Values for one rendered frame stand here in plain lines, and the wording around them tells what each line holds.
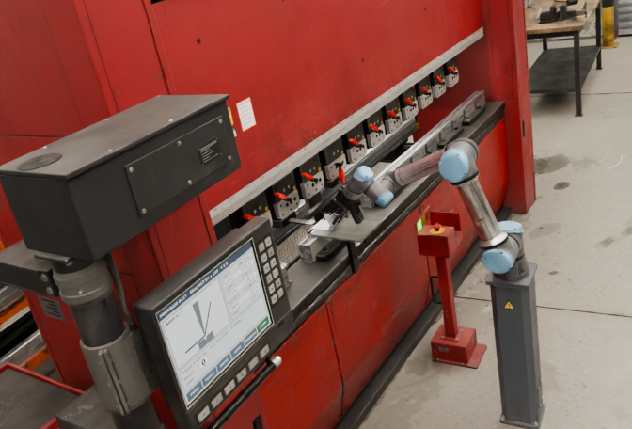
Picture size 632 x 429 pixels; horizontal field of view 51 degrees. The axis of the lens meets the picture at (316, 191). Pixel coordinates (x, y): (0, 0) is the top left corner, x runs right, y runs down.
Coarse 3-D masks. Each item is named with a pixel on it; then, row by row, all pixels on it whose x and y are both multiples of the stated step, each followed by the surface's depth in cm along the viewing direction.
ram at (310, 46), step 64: (192, 0) 223; (256, 0) 251; (320, 0) 285; (384, 0) 331; (448, 0) 394; (192, 64) 226; (256, 64) 253; (320, 64) 289; (384, 64) 336; (256, 128) 256; (320, 128) 292; (256, 192) 259
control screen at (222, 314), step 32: (192, 288) 152; (224, 288) 162; (256, 288) 172; (160, 320) 145; (192, 320) 153; (224, 320) 162; (256, 320) 173; (192, 352) 154; (224, 352) 163; (192, 384) 154
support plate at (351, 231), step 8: (344, 224) 299; (352, 224) 298; (360, 224) 296; (368, 224) 295; (376, 224) 293; (312, 232) 297; (320, 232) 296; (328, 232) 294; (336, 232) 293; (344, 232) 291; (352, 232) 290; (360, 232) 288; (368, 232) 287; (344, 240) 287; (352, 240) 284; (360, 240) 282
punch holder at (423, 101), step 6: (426, 78) 377; (420, 84) 372; (426, 84) 378; (420, 90) 372; (420, 96) 373; (426, 96) 378; (432, 96) 384; (420, 102) 373; (426, 102) 379; (420, 108) 377
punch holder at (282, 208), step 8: (288, 176) 275; (272, 184) 267; (280, 184) 271; (288, 184) 275; (272, 192) 268; (280, 192) 272; (288, 192) 276; (296, 192) 280; (272, 200) 270; (280, 200) 273; (296, 200) 281; (272, 208) 273; (280, 208) 272; (288, 208) 276; (296, 208) 281; (272, 216) 275; (280, 216) 272
